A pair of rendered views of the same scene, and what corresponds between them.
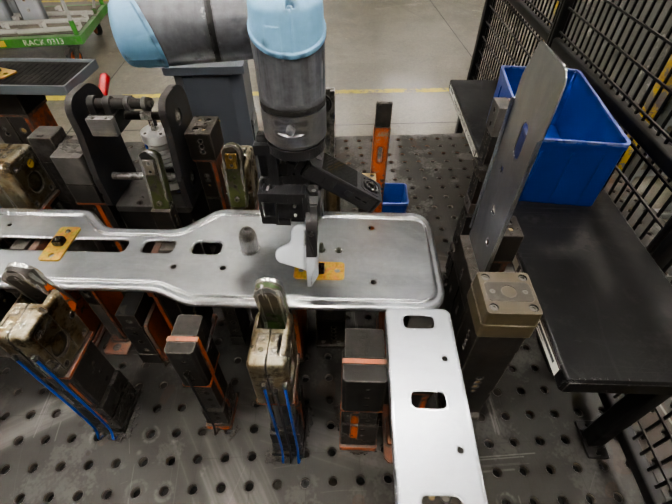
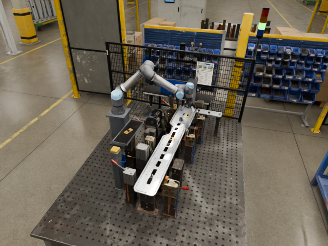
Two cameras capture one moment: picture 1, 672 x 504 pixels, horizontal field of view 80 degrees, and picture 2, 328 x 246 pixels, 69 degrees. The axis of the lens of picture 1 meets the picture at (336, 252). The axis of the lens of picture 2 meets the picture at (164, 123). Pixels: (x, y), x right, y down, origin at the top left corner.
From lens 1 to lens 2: 2.47 m
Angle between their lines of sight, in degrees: 56
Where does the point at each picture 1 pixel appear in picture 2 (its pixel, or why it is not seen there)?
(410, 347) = (202, 112)
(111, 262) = (178, 133)
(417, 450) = (214, 114)
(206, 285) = (186, 124)
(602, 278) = (198, 96)
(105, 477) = (199, 162)
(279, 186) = (189, 103)
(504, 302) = (201, 102)
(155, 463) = (198, 156)
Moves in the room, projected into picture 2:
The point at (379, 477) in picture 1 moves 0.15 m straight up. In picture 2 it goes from (206, 135) to (208, 125)
